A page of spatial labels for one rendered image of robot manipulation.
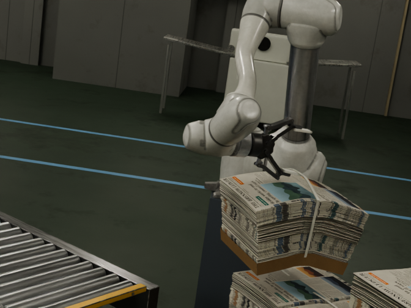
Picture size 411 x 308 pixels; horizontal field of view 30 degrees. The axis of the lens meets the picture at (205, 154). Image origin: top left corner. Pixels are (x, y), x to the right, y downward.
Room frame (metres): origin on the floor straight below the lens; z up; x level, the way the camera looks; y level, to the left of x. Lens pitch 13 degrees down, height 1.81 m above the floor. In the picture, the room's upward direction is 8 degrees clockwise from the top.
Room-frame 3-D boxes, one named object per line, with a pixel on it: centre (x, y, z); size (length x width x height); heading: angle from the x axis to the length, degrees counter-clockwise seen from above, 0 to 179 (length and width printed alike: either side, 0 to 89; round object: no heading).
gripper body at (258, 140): (2.37, -0.17, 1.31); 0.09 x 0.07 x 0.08; 114
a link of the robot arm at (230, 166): (2.88, -0.15, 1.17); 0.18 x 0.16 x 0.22; 74
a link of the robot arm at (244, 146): (2.34, -0.10, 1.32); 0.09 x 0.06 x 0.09; 24
